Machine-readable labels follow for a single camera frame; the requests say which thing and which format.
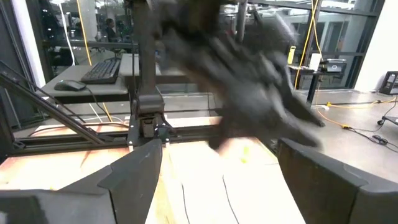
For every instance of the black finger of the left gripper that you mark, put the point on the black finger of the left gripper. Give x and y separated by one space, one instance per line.
303 109
295 133

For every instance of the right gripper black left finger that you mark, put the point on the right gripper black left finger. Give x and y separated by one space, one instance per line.
124 193

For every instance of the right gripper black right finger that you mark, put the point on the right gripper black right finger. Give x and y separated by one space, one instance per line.
326 193

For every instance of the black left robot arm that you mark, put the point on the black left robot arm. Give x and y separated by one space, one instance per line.
146 46

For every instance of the white power strip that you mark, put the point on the white power strip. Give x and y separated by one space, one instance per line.
321 107

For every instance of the black standing desk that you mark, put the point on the black standing desk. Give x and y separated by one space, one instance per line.
312 77

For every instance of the white paper roll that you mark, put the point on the white paper roll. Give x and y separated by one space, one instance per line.
314 61

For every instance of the grey desktop device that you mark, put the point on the grey desktop device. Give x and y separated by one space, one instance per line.
334 66

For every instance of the yellow handheld device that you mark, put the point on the yellow handheld device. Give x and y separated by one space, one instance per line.
291 55

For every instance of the black caster wheel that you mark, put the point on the black caster wheel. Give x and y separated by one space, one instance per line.
381 122

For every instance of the grey office desk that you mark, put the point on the grey office desk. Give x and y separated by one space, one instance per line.
127 67
93 88

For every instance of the black computer mouse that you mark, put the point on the black computer mouse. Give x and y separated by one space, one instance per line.
70 85

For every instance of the black keyboard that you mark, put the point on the black keyboard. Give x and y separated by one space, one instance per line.
102 71

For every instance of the person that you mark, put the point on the person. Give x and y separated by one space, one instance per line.
110 29

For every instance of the black aluminium table frame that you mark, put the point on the black aluminium table frame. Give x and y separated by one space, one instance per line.
77 141

